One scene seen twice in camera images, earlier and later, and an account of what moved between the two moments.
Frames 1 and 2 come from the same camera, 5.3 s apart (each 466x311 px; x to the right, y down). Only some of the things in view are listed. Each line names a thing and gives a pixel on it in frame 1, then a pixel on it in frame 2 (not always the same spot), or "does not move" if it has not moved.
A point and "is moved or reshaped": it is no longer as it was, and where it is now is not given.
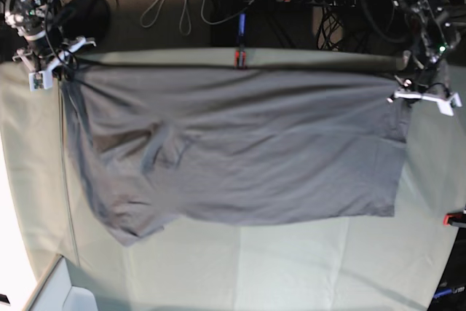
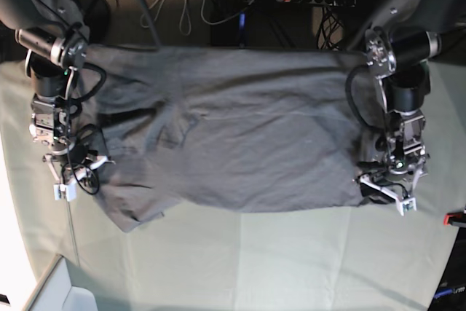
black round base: (85, 15) does not move
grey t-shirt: (162, 147) is moved or reshaped
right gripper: (416, 93) → (398, 180)
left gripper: (48, 61) → (77, 166)
